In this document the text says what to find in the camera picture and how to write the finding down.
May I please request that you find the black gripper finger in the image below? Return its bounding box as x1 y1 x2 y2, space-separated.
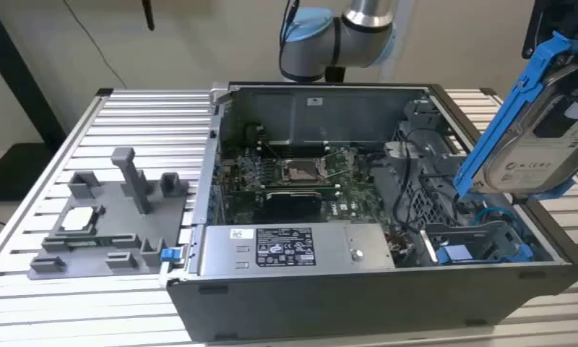
531 63 578 137

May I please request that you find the hard disk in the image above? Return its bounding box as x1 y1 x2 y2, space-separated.
451 30 578 202
435 244 534 267

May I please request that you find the grey metal disk bay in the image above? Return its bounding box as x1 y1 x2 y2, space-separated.
370 99 567 268

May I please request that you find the green motherboard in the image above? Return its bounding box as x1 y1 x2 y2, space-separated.
215 144 395 225

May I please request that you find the silver power supply unit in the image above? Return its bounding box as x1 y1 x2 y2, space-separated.
199 223 395 274

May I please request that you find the CPU socket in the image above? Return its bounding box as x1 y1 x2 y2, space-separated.
278 158 326 184

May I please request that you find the black graphics card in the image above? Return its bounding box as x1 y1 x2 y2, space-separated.
262 191 324 218

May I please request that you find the black open PC case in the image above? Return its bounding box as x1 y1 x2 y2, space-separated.
158 81 578 343

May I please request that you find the black antenna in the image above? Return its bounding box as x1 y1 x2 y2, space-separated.
140 0 155 33

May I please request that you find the grey parts rack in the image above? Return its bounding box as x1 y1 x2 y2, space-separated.
26 147 191 281

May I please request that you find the silver CPU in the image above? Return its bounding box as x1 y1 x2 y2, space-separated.
59 207 99 232

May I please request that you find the green RAM stick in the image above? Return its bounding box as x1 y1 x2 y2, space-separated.
51 236 130 249

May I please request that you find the black flat base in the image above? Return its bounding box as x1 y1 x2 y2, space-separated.
0 142 54 202

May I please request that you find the blue wire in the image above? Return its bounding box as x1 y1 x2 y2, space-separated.
474 205 515 234

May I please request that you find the long black wire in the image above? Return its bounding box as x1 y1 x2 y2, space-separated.
394 128 439 223

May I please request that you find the red wire bundle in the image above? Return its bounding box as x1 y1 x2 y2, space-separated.
387 231 415 254

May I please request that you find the black arm joint cable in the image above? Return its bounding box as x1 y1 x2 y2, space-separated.
280 0 302 46

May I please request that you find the thin black wall cable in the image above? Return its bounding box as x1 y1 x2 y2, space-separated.
60 0 130 90

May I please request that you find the black slanted post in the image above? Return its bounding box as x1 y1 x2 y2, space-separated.
0 0 67 153

